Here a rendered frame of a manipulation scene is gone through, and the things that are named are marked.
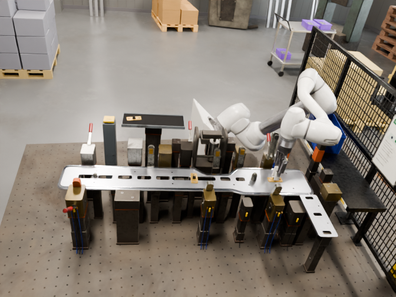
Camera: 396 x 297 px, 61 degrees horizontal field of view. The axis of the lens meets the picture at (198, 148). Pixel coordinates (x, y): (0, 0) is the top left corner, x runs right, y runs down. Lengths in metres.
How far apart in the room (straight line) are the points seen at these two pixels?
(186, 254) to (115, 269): 0.37
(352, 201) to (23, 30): 4.44
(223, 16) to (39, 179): 6.63
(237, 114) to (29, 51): 3.51
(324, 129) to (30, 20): 4.19
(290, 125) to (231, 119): 0.81
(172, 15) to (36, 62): 3.34
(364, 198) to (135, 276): 1.28
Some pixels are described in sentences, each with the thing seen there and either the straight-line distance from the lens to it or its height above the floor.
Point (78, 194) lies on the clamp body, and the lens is 1.71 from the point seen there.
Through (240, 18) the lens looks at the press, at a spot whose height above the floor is 0.25.
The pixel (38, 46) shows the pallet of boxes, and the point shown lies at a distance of 5.23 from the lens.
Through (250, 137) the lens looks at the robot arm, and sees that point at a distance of 2.51.
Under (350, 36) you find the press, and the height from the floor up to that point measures 0.58.
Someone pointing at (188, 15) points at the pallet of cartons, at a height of 0.33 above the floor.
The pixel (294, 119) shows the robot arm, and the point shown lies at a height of 1.43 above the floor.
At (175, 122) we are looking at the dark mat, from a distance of 2.04.
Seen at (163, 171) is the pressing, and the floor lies 1.00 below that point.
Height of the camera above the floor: 2.22
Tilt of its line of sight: 35 degrees down
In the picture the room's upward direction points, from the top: 7 degrees clockwise
